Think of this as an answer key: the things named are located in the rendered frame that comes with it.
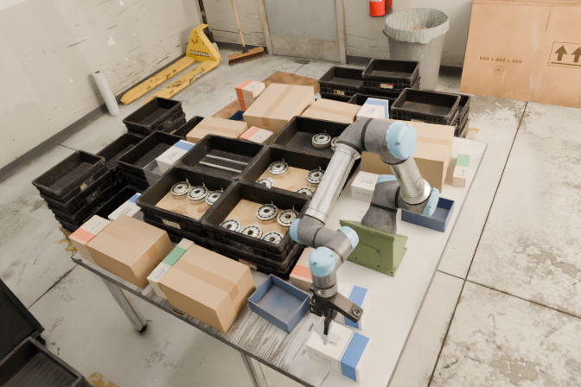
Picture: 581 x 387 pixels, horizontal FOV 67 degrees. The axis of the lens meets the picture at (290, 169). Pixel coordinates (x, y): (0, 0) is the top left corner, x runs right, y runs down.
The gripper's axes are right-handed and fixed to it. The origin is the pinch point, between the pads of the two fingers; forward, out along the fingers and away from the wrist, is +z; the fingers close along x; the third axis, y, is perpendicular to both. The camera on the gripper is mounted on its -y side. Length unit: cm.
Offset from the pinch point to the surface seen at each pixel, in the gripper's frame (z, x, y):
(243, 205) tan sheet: 5, -41, 70
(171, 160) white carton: -2, -49, 124
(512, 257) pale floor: 89, -133, -43
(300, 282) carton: 13.1, -18.2, 26.9
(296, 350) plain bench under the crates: 18.1, 5.6, 15.8
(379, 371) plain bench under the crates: 18.3, -0.6, -14.0
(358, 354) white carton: 9.3, 1.2, -7.6
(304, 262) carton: 10.6, -26.5, 29.3
